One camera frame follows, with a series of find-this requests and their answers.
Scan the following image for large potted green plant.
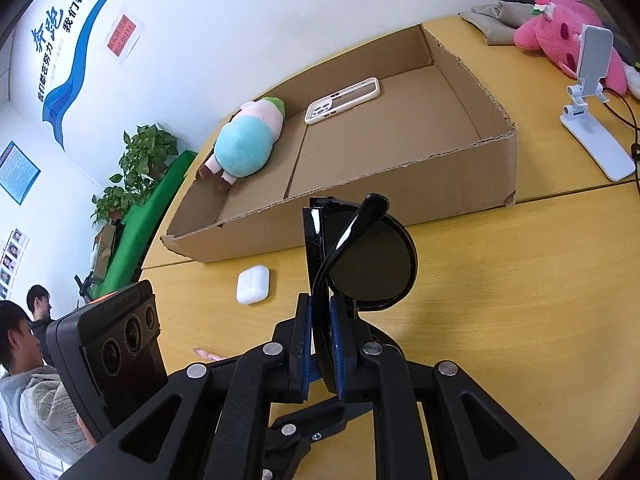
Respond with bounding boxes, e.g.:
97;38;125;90
120;124;179;193

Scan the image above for blue pink pig plush toy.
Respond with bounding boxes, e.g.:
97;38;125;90
197;97;287;195

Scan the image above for row of wall photos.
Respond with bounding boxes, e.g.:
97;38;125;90
0;229;28;301

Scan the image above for blue wall poster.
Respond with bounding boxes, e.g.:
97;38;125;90
0;141;41;206

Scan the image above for black sunglasses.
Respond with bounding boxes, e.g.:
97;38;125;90
302;192;418;395

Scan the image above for blue wall decal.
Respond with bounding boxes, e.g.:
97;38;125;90
27;0;146;153

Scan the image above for beige grey cloth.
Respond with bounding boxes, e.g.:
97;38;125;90
460;0;538;47

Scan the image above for black cable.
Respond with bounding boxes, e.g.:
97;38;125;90
600;87;640;171

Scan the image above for red wall notice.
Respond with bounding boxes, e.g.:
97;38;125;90
105;12;146;66

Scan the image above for brown cardboard box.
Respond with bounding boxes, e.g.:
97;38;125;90
160;22;518;263

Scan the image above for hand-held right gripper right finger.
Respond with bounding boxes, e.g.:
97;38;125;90
330;296;576;480

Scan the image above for pink bear plush toy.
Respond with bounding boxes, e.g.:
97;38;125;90
514;0;628;96

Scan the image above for green cloth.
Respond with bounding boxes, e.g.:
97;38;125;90
92;150;199;301

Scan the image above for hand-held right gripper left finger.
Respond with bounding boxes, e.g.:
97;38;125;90
60;294;313;480

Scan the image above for white clear phone case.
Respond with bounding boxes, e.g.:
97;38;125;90
305;77;381;126

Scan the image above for small potted green plant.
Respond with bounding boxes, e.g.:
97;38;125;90
91;186;131;226

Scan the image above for white folding phone stand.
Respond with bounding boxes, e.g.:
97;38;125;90
559;25;637;182

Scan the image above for small cardboard box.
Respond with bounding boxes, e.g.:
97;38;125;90
90;222;117;273

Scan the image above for white earbuds case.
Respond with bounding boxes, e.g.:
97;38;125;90
236;266;271;306

